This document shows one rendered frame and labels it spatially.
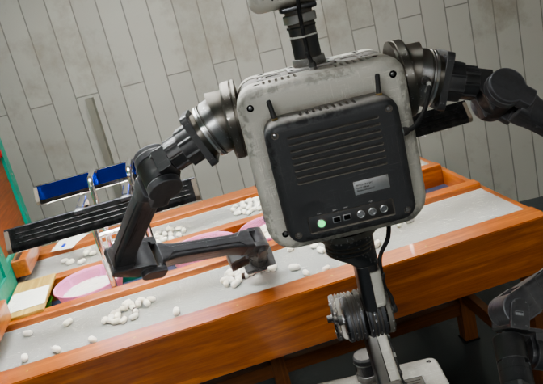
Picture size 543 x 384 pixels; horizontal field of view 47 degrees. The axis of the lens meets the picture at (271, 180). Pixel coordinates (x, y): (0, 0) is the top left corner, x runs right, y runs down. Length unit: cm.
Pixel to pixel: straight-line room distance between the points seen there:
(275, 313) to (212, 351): 22
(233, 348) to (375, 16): 242
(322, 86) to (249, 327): 92
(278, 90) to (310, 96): 6
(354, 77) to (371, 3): 262
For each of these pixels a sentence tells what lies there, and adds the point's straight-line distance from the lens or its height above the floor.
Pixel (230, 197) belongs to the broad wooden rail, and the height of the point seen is 77.
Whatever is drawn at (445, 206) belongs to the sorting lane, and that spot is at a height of 74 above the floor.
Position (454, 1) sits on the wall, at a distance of 393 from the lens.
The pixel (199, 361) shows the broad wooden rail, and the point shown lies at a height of 65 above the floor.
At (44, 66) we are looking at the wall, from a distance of 392.
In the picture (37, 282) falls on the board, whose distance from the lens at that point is 260.
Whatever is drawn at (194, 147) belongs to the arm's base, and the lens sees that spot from 129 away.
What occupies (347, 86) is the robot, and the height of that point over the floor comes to 142.
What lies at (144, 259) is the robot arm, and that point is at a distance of 166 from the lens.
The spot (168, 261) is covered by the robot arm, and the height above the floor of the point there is 101.
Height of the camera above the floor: 161
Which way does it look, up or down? 16 degrees down
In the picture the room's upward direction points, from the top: 14 degrees counter-clockwise
